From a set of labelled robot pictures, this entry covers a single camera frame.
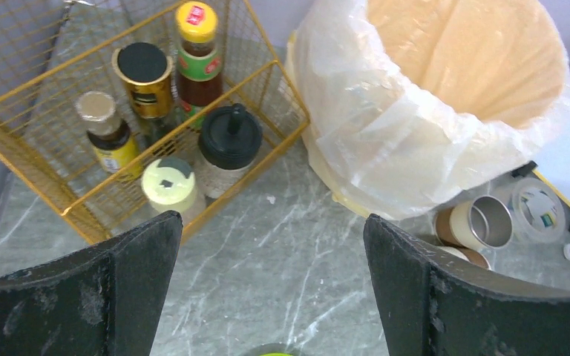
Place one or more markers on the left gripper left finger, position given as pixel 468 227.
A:
pixel 105 299

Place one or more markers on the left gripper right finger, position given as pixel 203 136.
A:
pixel 431 302

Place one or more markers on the white mug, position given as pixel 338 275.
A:
pixel 468 255

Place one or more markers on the cream lid shaker jar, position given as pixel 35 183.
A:
pixel 170 184

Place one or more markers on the small yellow label bottle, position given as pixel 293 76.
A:
pixel 110 135

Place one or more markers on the black lid shaker jar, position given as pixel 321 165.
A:
pixel 229 142

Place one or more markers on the tall yellow label spice jar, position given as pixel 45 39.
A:
pixel 145 72

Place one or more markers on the red cap sauce bottle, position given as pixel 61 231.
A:
pixel 199 79

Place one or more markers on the upright steel lined mug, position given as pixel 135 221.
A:
pixel 483 222

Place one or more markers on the green plate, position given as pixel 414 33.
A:
pixel 271 349

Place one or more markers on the trash bin with bag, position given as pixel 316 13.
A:
pixel 413 102

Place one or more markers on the yellow wire basket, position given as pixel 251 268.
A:
pixel 51 52

